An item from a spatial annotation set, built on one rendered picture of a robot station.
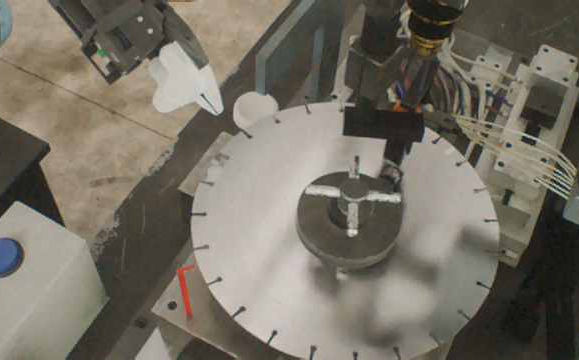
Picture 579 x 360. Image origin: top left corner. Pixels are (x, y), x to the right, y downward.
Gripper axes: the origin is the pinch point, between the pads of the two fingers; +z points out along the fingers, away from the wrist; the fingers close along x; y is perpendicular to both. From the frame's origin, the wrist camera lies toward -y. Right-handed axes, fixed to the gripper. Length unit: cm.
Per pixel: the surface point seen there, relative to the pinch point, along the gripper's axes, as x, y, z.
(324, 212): 5.8, 1.9, 15.8
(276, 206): 2.1, 3.9, 12.5
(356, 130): 9.5, -5.1, 11.3
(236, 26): -131, -95, -11
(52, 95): -144, -33, -31
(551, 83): 5, -42, 29
